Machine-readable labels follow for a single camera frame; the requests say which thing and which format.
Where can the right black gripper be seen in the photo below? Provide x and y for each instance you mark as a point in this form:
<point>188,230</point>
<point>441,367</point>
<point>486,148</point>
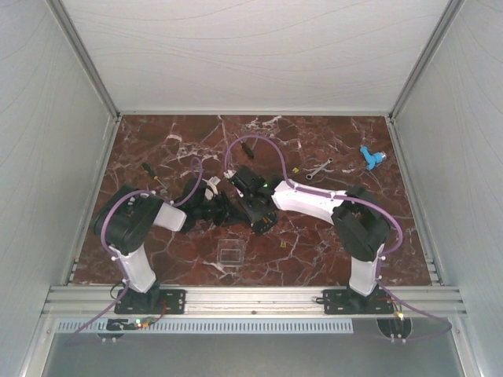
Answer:
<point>255,214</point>

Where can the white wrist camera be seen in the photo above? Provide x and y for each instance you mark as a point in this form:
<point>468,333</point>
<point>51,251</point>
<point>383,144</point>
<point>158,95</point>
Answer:
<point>212,187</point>
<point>228,174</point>

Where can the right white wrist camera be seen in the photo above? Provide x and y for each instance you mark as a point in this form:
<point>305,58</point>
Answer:
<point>228,174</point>

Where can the silver wrench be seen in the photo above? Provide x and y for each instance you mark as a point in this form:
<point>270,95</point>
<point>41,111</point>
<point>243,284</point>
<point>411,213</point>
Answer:
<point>312,174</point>

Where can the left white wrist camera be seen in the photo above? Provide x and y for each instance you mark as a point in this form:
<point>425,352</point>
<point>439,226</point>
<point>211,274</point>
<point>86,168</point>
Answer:
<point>212,187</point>

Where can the aluminium mounting rail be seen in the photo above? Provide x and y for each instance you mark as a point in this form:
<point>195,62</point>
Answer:
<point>248,302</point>

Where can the small black screwdriver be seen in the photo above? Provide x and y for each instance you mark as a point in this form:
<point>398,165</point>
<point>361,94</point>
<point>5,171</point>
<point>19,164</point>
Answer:
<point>246,148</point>

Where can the grey slotted cable duct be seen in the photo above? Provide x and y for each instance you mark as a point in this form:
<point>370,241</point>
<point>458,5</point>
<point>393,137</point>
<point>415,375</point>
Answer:
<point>215,326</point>

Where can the black fuse box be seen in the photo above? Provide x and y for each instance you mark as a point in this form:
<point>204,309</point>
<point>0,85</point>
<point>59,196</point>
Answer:
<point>264,224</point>

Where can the clear plastic fuse box cover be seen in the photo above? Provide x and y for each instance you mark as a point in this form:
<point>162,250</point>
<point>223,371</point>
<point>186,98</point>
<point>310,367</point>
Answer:
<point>230,252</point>

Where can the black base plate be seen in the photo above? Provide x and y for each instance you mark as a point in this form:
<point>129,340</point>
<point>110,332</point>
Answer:
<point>349,302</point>
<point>152,302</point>

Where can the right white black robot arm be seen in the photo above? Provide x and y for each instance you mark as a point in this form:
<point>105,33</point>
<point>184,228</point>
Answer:
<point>360,227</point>

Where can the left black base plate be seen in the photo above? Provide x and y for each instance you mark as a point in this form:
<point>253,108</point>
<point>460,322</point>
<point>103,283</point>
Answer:
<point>152,302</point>

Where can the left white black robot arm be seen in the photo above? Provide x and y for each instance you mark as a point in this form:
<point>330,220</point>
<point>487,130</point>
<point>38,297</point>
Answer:
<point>126,220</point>

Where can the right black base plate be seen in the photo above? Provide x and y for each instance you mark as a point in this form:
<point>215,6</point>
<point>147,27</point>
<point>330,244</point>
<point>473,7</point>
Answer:
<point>349,302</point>

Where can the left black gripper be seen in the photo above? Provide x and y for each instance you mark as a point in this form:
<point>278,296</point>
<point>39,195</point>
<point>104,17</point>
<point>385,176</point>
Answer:
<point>229,214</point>

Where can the blue plastic fitting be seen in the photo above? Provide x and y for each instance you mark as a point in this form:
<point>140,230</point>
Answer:
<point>372,159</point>

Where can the yellow black screwdriver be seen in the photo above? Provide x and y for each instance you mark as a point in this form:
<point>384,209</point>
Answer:
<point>150,171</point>

